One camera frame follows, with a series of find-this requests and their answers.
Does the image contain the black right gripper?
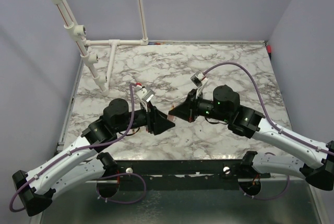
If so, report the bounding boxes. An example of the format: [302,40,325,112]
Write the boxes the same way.
[170,89,230,123]

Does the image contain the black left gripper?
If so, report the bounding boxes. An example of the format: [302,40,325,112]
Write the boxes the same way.
[114,100,175,135]

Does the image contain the pink orange-tipped marker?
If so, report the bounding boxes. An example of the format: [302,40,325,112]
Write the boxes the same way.
[167,113,175,122]

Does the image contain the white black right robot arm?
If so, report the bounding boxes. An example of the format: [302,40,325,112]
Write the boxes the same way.
[169,85,333,191]

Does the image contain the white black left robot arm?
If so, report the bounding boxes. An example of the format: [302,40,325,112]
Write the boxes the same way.
[12,98,175,217]

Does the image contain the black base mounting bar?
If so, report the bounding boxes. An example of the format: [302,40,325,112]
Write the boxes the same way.
[116,159,270,191]

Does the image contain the red black corner clamp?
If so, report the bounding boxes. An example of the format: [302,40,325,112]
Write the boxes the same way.
[266,44,272,59]

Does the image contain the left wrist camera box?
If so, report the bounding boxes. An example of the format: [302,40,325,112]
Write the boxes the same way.
[135,86,155,103]

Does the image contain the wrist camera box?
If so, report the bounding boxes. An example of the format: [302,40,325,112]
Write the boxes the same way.
[190,72,208,88]
[135,86,155,103]

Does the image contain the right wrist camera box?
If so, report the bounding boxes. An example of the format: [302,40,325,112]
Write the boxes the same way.
[190,72,208,88]

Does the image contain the aluminium rail frame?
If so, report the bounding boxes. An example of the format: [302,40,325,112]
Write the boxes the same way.
[41,158,318,183]

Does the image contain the white PVC pipe frame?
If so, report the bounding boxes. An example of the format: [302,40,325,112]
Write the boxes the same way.
[51,0,149,96]

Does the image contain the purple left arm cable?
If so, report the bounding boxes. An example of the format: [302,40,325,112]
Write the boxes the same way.
[9,82,147,213]

